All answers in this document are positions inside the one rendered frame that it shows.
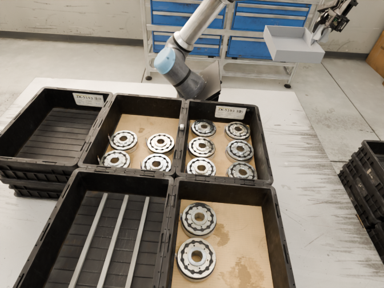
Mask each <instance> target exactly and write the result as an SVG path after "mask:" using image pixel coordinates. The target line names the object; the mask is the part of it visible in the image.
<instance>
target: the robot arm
mask: <svg viewBox="0 0 384 288"><path fill-rule="evenodd" d="M234 1H246V0H203V1H202V3H201V4H200V5H199V7H198V8H197V9H196V11H195V12H194V14H193V15H192V16H191V17H190V19H189V20H188V21H187V22H186V24H185V25H184V27H183V28H182V29H181V31H176V32H175V33H174V34H173V36H171V37H170V38H169V39H168V40H167V42H166V44H165V48H164V49H162V50H161V51H160V52H159V53H158V55H157V57H156V58H155V61H154V67H155V68H156V69H157V71H158V72H159V73H160V74H162V75H163V76H164V77H165V78H166V79H167V80H168V82H169V83H170V84H171V85H172V86H173V87H174V88H175V89H176V91H177V93H178V95H179V97H180V98H183V99H185V101H186V100H188V99H192V97H194V96H195V95H196V94H197V93H198V92H199V91H200V90H201V88H202V87H203V84H204V79H203V78H202V77H201V76H200V75H198V74H196V73H194V72H193V71H191V70H190V69H189V68H188V66H187V65H186V64H185V59H186V57H187V56H188V55H189V54H190V53H191V51H192V50H193V48H194V45H193V44H194V43H195V41H196V40H197V39H198V38H199V37H200V36H201V34H202V33H203V32H204V31H205V30H206V29H207V27H208V26H209V25H210V24H211V23H212V21H213V20H214V19H215V18H216V16H217V15H218V14H219V13H220V12H221V11H222V9H223V8H224V7H225V6H226V5H227V4H228V3H233V2H234ZM357 4H359V3H358V2H357V0H335V1H332V2H328V3H324V4H322V5H319V7H318V10H317V12H319V13H320V14H321V16H320V17H319V18H318V19H317V21H316V22H315V24H314V27H313V30H312V34H311V38H310V46H311V45H312V44H313V42H314V40H316V41H317V42H318V43H320V42H323V43H326V42H327V41H328V40H329V34H330V33H331V32H332V31H333V30H335V31H337V32H341V31H342V30H343V29H344V28H345V26H346V25H347V24H348V22H349V21H350V20H349V19H348V18H347V17H346V16H347V14H348V13H349V11H350V10H351V9H352V8H353V6H355V7H356V6H357ZM345 23H346V24H345ZM323 24H325V26H326V27H324V25H323ZM344 24H345V25H344ZM343 25H344V27H343V28H342V29H341V27H342V26H343Z"/></svg>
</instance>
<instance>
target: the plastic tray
mask: <svg viewBox="0 0 384 288"><path fill-rule="evenodd" d="M263 37H264V39H265V42H266V44H267V47H268V49H269V52H270V54H271V57H272V59H273V61H278V62H298V63H319V64H320V63H321V60H322V58H323V56H324V54H325V52H324V50H323V49H322V48H321V46H320V45H319V44H318V42H317V41H316V40H314V42H313V44H312V45H311V46H310V38H311V33H310V32H309V31H308V29H307V28H306V27H289V26H269V25H265V29H264V32H263Z"/></svg>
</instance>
